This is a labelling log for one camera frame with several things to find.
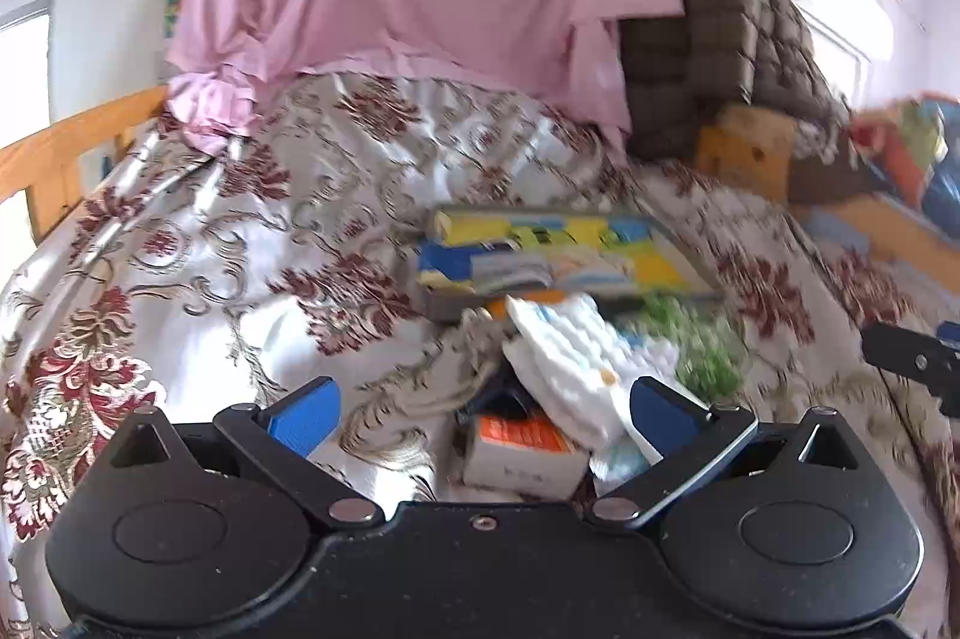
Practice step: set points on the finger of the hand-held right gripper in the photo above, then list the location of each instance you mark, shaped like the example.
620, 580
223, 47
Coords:
911, 358

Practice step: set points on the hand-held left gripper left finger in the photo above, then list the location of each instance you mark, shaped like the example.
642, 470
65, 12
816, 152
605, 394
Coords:
304, 420

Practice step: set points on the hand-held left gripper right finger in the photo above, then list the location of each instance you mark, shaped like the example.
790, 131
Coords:
664, 418

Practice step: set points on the white muslin cloth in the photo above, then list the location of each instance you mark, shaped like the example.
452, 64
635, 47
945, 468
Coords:
562, 369

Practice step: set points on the dark grey cloth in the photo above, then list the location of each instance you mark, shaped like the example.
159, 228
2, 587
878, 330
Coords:
502, 397

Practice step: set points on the grey storage tray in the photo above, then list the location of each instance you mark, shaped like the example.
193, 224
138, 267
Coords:
450, 307

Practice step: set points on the glass jar of green paper stars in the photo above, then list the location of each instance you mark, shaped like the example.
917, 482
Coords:
701, 346

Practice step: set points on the light blue cloth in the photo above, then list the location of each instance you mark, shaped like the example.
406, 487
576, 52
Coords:
836, 232

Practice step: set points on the orange and white box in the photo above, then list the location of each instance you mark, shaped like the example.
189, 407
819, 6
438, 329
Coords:
521, 451

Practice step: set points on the white striped cloth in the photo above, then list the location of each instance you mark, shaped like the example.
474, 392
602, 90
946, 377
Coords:
596, 271

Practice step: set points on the blue jeans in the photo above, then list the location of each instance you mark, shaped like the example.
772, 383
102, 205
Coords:
946, 193

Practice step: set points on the light grey cloth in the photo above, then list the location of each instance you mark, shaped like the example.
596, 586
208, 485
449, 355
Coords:
510, 275

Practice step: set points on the colourful patchwork garment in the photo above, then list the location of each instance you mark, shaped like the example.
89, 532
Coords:
896, 144

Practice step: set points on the yellow blue printed cloth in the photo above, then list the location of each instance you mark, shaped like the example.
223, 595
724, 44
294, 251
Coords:
487, 230

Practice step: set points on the brown quilted jacket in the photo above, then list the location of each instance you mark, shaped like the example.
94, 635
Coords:
720, 24

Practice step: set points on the wooden bed end frame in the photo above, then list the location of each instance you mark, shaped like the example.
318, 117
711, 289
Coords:
750, 151

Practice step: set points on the wooden bed side rail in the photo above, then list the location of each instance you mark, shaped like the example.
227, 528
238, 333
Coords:
67, 144

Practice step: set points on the white window frame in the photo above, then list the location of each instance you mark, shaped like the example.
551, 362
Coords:
26, 61

